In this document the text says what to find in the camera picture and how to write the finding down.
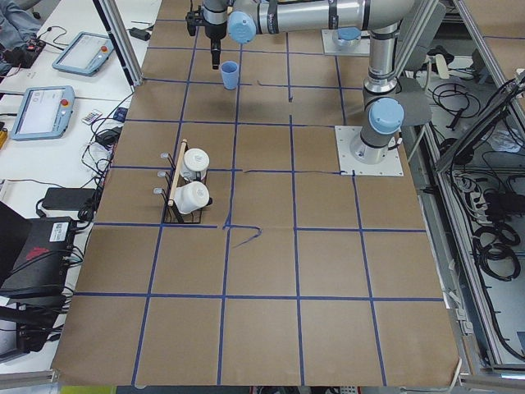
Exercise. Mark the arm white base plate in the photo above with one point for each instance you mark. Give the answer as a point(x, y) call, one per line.
point(358, 159)
point(362, 49)

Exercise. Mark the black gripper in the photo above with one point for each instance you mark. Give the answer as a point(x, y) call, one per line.
point(214, 33)

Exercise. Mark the white mug far rack end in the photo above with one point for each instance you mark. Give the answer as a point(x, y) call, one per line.
point(195, 164)

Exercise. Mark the near teach pendant tablet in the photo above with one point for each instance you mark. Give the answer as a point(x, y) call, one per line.
point(44, 113)

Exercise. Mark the white mug near rack end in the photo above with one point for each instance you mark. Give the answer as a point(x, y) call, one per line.
point(191, 197)

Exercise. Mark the light blue plastic cup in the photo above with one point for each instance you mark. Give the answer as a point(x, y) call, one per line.
point(230, 74)

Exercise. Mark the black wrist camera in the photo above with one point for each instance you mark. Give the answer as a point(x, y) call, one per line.
point(194, 20)

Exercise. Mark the teach pendant tablet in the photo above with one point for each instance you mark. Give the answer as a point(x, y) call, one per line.
point(85, 54)
point(44, 113)

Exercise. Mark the black computer box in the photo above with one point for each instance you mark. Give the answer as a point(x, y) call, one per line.
point(34, 254)

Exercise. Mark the white mug rack end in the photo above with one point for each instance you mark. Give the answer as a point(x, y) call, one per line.
point(191, 197)
point(195, 164)

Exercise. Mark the far teach pendant tablet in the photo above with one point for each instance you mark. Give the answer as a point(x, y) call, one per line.
point(85, 54)

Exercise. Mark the black power adapter brick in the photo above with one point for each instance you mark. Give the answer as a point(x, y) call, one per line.
point(65, 199)

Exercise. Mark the black wire mug rack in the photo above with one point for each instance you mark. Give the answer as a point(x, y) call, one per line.
point(173, 180)

